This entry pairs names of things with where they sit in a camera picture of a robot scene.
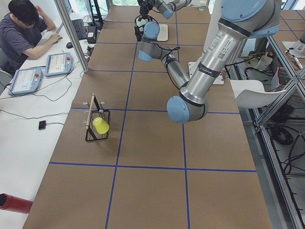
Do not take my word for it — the small black device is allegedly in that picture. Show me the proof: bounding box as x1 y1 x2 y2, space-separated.
38 120 47 130

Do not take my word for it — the black computer mouse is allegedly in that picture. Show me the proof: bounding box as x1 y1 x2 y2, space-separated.
66 42 73 49

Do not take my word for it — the black keyboard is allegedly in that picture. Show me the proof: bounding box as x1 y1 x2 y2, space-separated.
71 19 87 40

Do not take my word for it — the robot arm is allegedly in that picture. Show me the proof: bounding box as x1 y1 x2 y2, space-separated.
137 0 192 19
134 0 281 124

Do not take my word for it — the black box on desk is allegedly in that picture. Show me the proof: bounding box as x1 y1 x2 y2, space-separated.
86 26 97 44

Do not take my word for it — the red cylinder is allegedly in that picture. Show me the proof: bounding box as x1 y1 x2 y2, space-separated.
0 193 33 214

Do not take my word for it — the teach pendant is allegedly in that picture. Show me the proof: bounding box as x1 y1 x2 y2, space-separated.
44 52 73 77
8 68 43 95

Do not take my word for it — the pale green cup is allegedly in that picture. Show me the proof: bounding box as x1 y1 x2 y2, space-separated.
136 17 146 31

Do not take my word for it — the near teach pendant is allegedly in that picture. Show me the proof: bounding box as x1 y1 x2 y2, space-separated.
8 68 43 95

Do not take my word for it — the cream rabbit tray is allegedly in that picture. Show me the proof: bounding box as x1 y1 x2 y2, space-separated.
157 24 168 42

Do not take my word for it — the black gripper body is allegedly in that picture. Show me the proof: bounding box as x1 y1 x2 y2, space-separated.
134 15 144 42
137 0 155 15

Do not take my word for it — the seated person in grey shirt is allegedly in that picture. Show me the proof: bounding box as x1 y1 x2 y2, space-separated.
0 0 62 75

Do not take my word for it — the far teach pendant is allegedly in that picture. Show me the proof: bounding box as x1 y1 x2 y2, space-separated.
44 52 73 77

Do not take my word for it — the yellow cup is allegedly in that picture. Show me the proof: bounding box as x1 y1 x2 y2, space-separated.
93 117 110 135

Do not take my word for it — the black wire cup rack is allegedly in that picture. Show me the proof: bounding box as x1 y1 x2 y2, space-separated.
84 94 111 142

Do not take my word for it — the aluminium frame post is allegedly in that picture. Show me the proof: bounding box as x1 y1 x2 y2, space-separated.
54 0 89 73

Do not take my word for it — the white chair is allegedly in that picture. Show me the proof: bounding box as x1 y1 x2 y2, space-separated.
230 80 286 109

